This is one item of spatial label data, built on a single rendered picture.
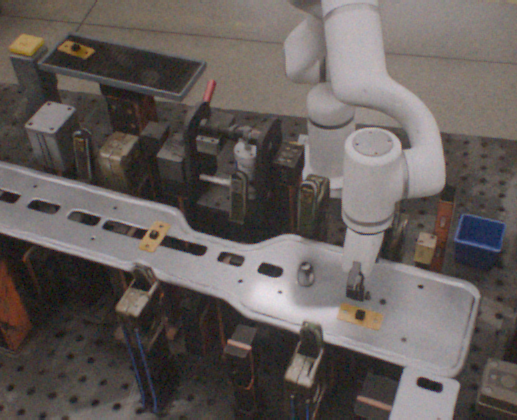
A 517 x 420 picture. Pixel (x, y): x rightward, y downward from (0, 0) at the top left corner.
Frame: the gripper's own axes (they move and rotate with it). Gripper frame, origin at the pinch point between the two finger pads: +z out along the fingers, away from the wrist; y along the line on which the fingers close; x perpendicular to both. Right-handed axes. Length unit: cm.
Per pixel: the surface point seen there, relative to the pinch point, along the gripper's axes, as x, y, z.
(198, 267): -34.2, -0.6, 12.5
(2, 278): -76, 11, 20
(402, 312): 7.2, -3.8, 12.5
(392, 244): 1.3, -18.1, 10.7
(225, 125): -38.3, -26.6, -3.1
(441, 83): -20, -208, 113
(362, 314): 0.5, 0.0, 11.4
